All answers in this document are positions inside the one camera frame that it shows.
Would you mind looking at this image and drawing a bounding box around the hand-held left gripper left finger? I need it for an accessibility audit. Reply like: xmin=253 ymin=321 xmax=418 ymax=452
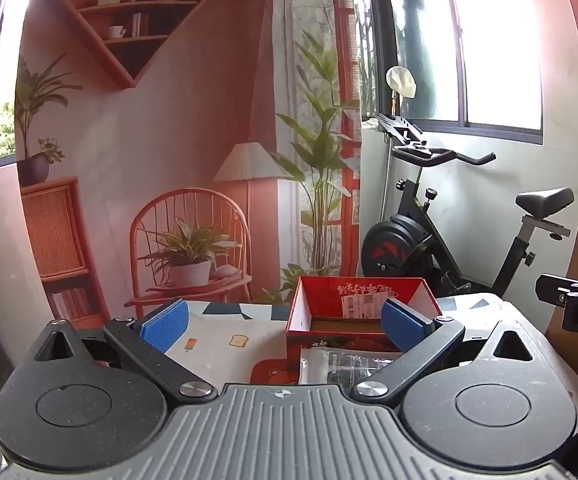
xmin=34 ymin=298 xmax=218 ymax=407

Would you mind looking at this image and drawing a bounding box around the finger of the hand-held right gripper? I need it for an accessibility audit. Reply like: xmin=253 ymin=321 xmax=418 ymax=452
xmin=536 ymin=273 xmax=577 ymax=307

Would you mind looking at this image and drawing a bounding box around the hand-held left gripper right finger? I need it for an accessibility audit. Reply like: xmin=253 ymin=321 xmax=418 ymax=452
xmin=351 ymin=298 xmax=545 ymax=407

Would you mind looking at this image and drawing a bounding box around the white face mask packet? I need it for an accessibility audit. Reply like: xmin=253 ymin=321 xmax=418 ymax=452
xmin=299 ymin=347 xmax=405 ymax=387

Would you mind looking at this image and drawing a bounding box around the red cardboard box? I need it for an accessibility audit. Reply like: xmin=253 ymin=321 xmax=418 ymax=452
xmin=285 ymin=275 xmax=444 ymax=383

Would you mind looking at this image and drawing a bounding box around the printed tablecloth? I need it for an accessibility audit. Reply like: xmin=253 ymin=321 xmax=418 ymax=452
xmin=81 ymin=292 xmax=578 ymax=433

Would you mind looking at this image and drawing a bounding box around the black exercise bike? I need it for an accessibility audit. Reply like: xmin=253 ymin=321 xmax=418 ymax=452
xmin=360 ymin=112 xmax=576 ymax=301

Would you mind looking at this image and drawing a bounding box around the metal pole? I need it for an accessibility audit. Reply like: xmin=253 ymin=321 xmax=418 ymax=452
xmin=382 ymin=92 xmax=399 ymax=222

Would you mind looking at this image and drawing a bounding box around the white plastic bag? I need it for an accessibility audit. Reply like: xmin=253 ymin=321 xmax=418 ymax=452
xmin=386 ymin=66 xmax=417 ymax=98

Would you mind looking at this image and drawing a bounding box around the dark framed window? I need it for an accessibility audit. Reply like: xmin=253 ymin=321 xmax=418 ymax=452
xmin=374 ymin=0 xmax=545 ymax=146

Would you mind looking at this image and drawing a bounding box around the printed wall backdrop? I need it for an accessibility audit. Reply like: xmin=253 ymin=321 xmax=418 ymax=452
xmin=16 ymin=0 xmax=365 ymax=321

